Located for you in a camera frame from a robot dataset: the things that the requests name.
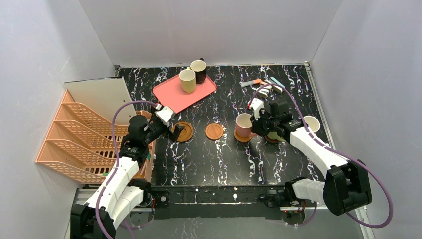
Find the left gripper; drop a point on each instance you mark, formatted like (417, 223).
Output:
(167, 130)

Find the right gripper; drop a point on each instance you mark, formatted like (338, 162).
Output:
(260, 124)

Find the green mug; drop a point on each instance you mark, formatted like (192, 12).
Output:
(273, 135)

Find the dark brown wooden coaster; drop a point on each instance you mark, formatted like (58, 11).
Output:
(273, 141)

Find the light wooden coaster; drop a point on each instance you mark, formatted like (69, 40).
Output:
(242, 139)

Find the brown grooved wooden coaster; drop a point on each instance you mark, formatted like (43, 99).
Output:
(187, 132)

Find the pink serving tray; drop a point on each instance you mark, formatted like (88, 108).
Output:
(171, 94)

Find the plain brown coaster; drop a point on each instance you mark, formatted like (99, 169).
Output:
(214, 131)

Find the pink mug large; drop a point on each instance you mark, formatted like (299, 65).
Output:
(313, 123)

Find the yellow-green mug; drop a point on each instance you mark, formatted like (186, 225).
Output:
(188, 80)

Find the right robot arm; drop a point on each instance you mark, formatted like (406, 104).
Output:
(346, 186)

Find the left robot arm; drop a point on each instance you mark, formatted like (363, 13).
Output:
(122, 178)

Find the orange white marker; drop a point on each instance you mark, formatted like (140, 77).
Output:
(249, 83)

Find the orange desk organiser box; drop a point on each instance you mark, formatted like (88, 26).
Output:
(146, 170)

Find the white board sheet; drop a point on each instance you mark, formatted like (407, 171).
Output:
(104, 95)

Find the black mug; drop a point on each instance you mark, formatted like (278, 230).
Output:
(200, 69)

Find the orange file rack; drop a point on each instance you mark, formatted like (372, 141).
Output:
(79, 143)

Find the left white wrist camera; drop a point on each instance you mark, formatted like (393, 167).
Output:
(164, 113)

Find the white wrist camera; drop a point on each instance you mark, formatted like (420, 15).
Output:
(164, 113)
(256, 105)

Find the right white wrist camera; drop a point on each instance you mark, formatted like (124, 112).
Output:
(256, 105)

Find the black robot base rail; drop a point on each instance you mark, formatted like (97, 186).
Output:
(167, 202)

